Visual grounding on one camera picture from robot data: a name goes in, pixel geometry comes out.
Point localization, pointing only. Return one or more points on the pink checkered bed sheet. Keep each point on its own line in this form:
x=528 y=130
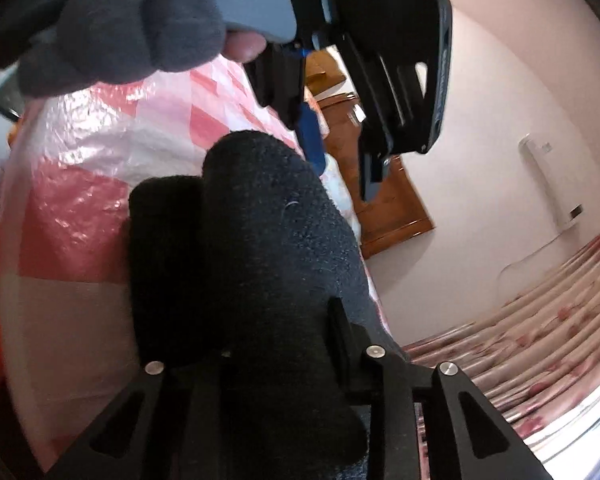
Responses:
x=80 y=220

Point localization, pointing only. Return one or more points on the white wall air conditioner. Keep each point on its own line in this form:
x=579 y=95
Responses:
x=550 y=180

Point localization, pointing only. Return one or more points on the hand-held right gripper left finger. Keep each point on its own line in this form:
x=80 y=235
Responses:
x=155 y=385

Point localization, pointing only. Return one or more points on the dark striped knit sweater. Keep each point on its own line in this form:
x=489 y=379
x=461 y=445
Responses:
x=260 y=240

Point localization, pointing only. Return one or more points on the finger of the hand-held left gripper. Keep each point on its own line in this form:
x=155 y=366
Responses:
x=370 y=170
x=311 y=132

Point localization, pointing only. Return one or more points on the carved wooden headboard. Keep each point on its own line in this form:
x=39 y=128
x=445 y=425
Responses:
x=395 y=210

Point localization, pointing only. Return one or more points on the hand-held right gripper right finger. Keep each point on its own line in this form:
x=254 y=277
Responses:
x=340 y=340

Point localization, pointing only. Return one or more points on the person's left hand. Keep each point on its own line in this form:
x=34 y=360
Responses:
x=120 y=35

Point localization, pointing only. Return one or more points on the dark flat object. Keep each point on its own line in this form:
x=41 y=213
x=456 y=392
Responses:
x=6 y=100

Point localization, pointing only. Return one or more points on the pink floral curtain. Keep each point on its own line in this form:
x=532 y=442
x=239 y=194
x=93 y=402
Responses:
x=540 y=310

